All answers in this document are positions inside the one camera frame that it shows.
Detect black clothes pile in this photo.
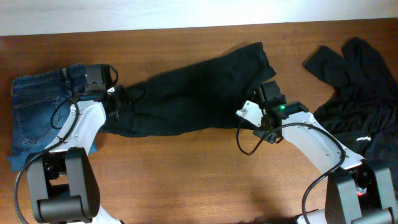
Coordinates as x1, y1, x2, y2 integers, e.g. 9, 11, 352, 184
303, 37, 397, 187

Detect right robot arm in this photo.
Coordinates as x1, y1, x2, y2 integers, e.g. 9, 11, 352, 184
236, 81, 397, 223

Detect black trousers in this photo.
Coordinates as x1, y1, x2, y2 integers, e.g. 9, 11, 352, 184
100, 42, 275, 138

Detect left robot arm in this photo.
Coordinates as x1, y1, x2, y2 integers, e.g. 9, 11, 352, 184
20, 64, 120, 224

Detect blue denim jeans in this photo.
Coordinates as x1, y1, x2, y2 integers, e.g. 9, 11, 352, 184
7, 63, 86, 171

